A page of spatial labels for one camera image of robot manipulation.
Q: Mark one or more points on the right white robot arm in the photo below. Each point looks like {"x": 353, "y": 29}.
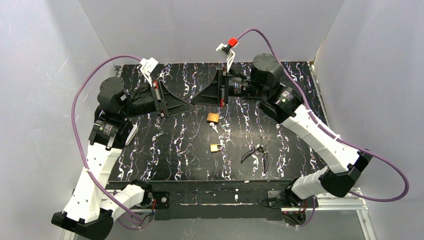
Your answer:
{"x": 344, "y": 164}

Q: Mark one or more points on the small brass padlock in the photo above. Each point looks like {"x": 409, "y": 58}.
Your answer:
{"x": 215, "y": 148}

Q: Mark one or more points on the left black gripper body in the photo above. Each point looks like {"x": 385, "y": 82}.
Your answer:
{"x": 159, "y": 99}

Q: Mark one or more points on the large brass padlock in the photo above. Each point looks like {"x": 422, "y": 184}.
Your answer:
{"x": 217, "y": 114}

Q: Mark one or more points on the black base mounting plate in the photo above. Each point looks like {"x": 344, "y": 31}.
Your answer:
{"x": 223, "y": 199}

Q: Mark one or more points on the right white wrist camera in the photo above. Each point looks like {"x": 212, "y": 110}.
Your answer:
{"x": 226, "y": 50}

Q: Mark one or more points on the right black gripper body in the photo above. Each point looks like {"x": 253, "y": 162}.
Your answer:
{"x": 223, "y": 88}

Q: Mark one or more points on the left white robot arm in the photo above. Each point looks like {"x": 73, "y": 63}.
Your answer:
{"x": 87, "y": 213}

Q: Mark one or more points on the white rectangular box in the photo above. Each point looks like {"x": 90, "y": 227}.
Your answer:
{"x": 132, "y": 134}

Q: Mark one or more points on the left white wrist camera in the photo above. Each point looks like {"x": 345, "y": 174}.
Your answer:
{"x": 147, "y": 67}

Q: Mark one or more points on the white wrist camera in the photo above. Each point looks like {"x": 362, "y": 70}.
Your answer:
{"x": 147, "y": 67}
{"x": 226, "y": 50}

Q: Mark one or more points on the small silver key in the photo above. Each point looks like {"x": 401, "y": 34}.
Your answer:
{"x": 214, "y": 127}

